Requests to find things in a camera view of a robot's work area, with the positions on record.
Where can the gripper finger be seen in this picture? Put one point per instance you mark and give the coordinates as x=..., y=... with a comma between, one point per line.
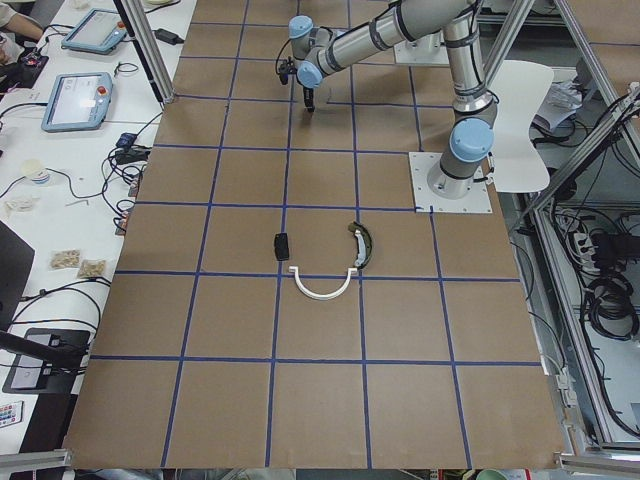
x=309, y=104

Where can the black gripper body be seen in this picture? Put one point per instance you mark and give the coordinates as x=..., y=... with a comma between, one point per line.
x=308, y=94

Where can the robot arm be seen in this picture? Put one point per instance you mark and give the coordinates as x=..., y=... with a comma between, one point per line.
x=318, y=52

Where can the small black plastic block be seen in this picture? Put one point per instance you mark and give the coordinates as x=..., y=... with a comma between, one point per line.
x=281, y=246

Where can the olive brake shoe part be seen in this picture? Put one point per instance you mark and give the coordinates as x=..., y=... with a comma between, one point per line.
x=364, y=243

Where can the black power adapter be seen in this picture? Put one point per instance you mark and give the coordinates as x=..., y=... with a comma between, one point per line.
x=168, y=37

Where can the white curved plastic part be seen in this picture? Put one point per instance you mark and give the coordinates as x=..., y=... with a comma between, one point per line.
x=324, y=295

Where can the far blue teach pendant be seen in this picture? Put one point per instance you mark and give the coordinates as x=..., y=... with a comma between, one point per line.
x=99, y=32

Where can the blue teach pendant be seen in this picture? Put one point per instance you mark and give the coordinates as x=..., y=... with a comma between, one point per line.
x=99, y=32
x=78, y=102

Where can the white chair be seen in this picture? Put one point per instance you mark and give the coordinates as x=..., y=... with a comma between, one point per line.
x=521, y=87

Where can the near blue teach pendant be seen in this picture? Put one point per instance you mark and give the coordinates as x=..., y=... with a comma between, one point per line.
x=78, y=102

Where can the paper cup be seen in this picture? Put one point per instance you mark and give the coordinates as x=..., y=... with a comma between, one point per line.
x=35, y=171

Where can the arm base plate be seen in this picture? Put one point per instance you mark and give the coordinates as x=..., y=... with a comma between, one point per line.
x=434, y=192
x=428, y=51

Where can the aluminium frame post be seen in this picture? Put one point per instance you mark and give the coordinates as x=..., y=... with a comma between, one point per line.
x=140, y=32

